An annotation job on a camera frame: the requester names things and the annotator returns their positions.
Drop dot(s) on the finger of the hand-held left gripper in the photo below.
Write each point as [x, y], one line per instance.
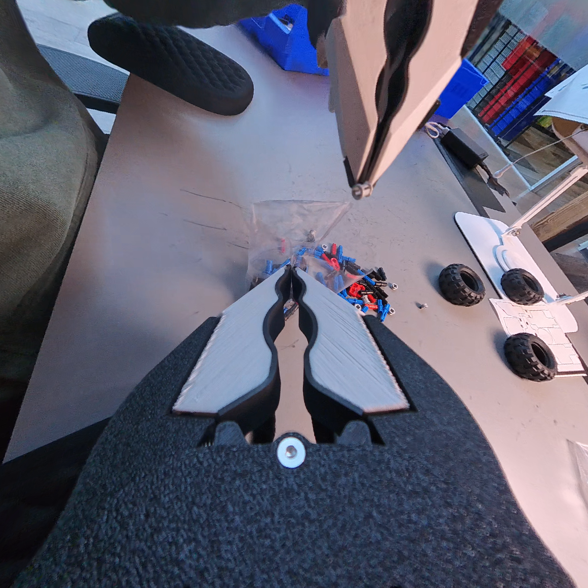
[354, 83]
[441, 37]

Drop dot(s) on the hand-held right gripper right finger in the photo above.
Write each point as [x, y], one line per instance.
[354, 358]

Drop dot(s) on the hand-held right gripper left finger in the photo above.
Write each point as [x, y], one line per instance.
[230, 358]

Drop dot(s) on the large pile of toy pins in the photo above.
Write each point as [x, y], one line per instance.
[354, 280]

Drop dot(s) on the small cluster of toy pins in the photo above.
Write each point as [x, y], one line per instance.
[276, 257]

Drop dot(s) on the black toy tyre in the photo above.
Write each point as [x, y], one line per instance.
[511, 288]
[516, 360]
[450, 287]

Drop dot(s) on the clear plastic bag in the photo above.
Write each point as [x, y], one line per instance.
[294, 220]
[581, 473]

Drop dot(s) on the grey desk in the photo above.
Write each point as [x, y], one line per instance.
[165, 230]

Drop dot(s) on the black desk mat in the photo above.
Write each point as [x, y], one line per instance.
[478, 188]

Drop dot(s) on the white desk lamp stand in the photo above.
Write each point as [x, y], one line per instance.
[482, 234]

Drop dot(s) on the black power adapter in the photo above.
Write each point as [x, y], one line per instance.
[466, 149]

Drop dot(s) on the black padded armrest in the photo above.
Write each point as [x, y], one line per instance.
[175, 64]

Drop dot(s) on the white sticker sheet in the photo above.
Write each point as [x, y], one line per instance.
[547, 326]

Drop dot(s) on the crumpled clear plastic bag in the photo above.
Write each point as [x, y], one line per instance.
[581, 473]

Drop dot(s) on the black chair seat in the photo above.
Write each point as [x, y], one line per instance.
[87, 78]

